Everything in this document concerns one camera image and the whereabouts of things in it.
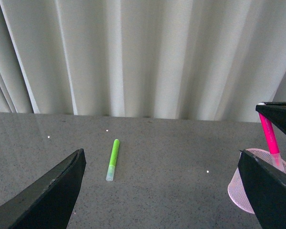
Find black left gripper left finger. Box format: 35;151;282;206
0;149;86;229

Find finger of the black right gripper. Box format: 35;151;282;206
255;102;286;135

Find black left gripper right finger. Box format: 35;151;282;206
238;150;286;229

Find pink highlighter pen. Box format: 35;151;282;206
257;102;282;167

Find green highlighter pen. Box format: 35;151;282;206
106;139;120;182

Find white curtain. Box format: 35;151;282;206
0;0;286;122

